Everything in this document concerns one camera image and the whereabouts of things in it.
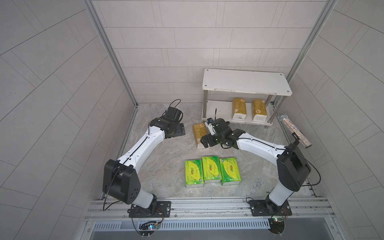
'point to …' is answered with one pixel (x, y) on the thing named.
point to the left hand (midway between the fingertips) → (178, 129)
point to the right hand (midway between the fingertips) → (206, 137)
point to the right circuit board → (277, 225)
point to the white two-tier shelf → (243, 97)
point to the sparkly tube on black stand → (298, 136)
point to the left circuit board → (148, 228)
